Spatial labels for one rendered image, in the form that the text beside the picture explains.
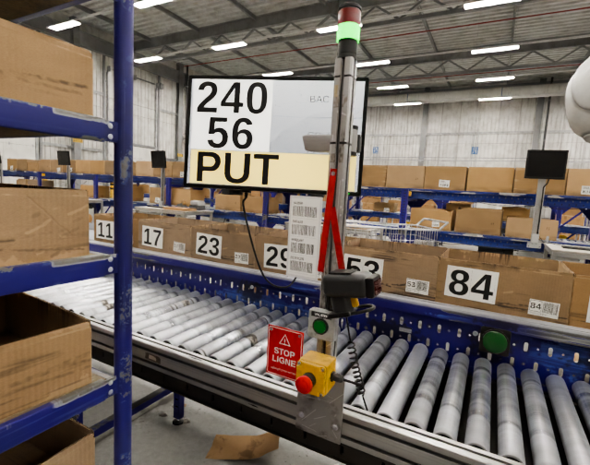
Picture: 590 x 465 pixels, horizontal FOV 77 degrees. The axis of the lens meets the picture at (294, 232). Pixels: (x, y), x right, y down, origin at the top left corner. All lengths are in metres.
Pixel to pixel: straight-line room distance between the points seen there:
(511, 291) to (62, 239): 1.26
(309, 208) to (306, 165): 0.15
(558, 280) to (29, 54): 1.39
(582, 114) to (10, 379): 0.85
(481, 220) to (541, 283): 4.28
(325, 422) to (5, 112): 0.85
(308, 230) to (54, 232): 0.51
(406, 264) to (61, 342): 1.12
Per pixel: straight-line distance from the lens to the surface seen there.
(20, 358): 0.63
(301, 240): 0.89
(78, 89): 0.64
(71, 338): 0.66
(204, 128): 1.07
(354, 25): 0.92
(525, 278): 1.41
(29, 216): 0.61
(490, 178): 5.92
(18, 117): 0.56
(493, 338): 1.38
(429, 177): 5.99
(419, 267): 1.42
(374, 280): 0.78
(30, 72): 0.61
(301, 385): 0.86
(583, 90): 0.66
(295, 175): 0.98
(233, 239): 1.76
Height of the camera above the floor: 1.26
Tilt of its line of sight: 7 degrees down
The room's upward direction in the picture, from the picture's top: 3 degrees clockwise
